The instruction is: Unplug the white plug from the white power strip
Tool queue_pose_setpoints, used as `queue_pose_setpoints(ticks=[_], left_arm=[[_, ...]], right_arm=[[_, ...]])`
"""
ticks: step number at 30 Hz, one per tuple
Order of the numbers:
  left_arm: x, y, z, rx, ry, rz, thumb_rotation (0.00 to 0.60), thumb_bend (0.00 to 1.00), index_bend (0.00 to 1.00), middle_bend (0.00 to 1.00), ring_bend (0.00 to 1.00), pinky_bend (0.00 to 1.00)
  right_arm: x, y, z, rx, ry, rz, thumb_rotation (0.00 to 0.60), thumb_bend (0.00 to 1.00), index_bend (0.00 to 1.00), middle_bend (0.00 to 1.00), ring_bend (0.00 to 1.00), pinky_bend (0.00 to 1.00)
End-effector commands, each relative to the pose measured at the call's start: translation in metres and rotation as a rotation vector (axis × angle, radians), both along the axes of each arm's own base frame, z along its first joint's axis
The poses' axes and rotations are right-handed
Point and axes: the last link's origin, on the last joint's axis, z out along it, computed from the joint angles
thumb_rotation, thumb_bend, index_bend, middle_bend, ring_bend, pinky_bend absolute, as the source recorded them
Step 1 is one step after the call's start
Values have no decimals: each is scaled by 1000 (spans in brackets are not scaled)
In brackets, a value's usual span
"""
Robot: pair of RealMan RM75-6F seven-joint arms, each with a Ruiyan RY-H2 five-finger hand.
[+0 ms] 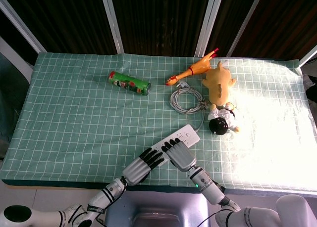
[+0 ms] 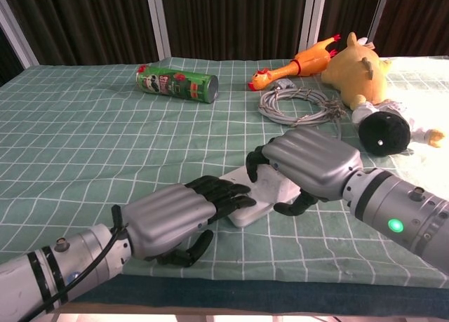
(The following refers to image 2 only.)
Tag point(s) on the green checked tablecloth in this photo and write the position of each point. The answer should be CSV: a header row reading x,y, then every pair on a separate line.
x,y
105,143

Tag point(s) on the green chips can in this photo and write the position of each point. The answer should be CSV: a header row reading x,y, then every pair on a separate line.
x,y
175,85

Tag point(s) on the orange rubber chicken toy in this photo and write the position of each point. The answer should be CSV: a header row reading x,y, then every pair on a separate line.
x,y
308,60

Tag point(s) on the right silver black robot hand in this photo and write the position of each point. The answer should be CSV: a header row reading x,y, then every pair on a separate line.
x,y
315,160

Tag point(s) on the yellow plush toy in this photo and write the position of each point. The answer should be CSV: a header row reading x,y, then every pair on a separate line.
x,y
358,73

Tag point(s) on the thin white frame post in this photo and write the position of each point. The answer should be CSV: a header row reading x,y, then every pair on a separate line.
x,y
380,10

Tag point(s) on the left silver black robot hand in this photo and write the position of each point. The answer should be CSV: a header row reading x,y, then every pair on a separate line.
x,y
168,216

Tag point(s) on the white power strip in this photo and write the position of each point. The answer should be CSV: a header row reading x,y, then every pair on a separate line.
x,y
252,213

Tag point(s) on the black haired plush doll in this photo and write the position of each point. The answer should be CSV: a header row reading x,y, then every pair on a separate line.
x,y
384,134

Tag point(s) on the dark green under cloth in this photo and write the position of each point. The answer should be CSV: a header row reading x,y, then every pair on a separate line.
x,y
245,294

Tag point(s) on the dark brown curtain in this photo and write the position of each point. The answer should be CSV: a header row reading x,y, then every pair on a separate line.
x,y
87,20
235,20
350,6
421,20

